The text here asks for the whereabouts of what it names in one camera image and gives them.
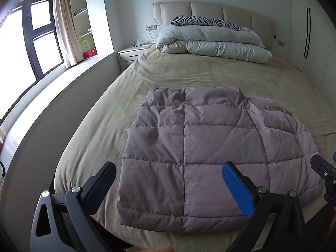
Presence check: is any zebra striped pillow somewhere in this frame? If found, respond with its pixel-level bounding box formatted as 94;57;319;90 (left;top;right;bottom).
171;15;243;31

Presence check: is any black-framed window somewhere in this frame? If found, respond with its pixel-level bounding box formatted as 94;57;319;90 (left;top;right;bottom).
0;0;65;123

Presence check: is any white nightstand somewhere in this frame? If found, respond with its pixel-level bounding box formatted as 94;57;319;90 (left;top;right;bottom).
118;43;156;71

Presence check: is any white wardrobe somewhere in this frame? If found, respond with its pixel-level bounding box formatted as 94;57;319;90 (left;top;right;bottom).
287;0;336;93

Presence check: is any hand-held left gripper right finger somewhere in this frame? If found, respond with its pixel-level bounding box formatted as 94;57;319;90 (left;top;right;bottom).
222;161;307;252

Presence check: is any white shelf unit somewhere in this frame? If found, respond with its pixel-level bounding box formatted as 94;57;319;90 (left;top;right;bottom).
69;0;100;64

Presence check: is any white folded duvet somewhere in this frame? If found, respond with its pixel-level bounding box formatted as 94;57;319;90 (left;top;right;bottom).
156;24;273;64

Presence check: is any grey-brown quilted puffer jacket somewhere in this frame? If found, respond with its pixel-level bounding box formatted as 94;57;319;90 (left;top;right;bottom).
117;85;322;234

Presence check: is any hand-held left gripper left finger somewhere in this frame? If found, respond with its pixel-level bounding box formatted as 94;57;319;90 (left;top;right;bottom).
30;161;117;252

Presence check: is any person's left hand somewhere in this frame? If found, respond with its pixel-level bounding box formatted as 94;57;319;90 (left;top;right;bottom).
146;245;174;252

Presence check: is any beige curtain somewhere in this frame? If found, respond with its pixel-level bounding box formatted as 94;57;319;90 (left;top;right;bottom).
53;0;80;68

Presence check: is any bed with beige sheet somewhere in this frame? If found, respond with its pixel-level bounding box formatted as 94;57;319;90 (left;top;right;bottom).
54;43;336;252

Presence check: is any cream padded headboard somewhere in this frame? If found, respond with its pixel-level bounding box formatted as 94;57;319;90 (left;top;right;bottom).
153;1;277;50

